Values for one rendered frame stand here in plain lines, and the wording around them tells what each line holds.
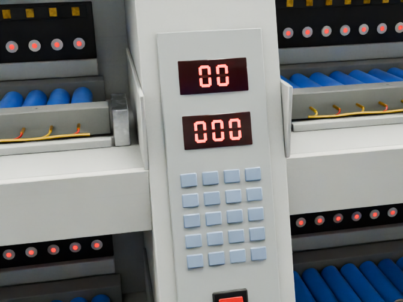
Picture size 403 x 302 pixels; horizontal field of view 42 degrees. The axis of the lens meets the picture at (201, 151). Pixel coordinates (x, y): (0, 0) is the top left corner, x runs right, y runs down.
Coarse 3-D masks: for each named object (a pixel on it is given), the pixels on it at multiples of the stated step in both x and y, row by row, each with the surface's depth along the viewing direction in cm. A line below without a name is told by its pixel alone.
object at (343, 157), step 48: (288, 0) 52; (336, 0) 52; (384, 0) 53; (288, 48) 53; (336, 48) 54; (384, 48) 55; (288, 96) 34; (336, 96) 43; (384, 96) 44; (288, 144) 35; (336, 144) 38; (384, 144) 38; (288, 192) 37; (336, 192) 37; (384, 192) 38
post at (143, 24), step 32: (128, 0) 43; (160, 0) 34; (192, 0) 34; (224, 0) 35; (256, 0) 35; (128, 32) 48; (160, 32) 34; (160, 96) 34; (160, 128) 34; (160, 160) 34; (160, 192) 34; (160, 224) 34; (288, 224) 36; (160, 256) 35; (288, 256) 36; (160, 288) 35; (288, 288) 36
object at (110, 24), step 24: (0, 0) 51; (24, 0) 52; (48, 0) 52; (72, 0) 52; (96, 0) 53; (120, 0) 53; (96, 24) 53; (120, 24) 53; (96, 48) 53; (120, 48) 53; (120, 72) 53; (120, 240) 54; (120, 264) 54; (144, 288) 55
